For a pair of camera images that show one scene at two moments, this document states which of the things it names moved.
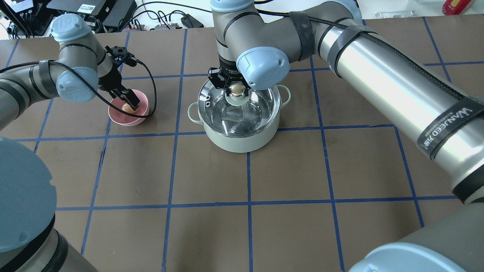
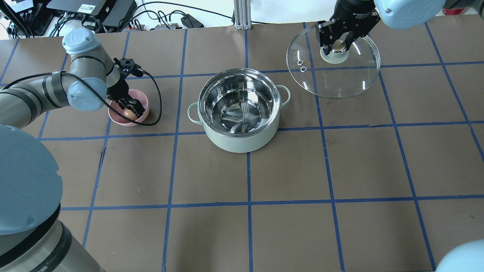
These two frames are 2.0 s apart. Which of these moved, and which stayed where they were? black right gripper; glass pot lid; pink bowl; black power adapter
Moved: black right gripper; glass pot lid
Stayed: pink bowl; black power adapter
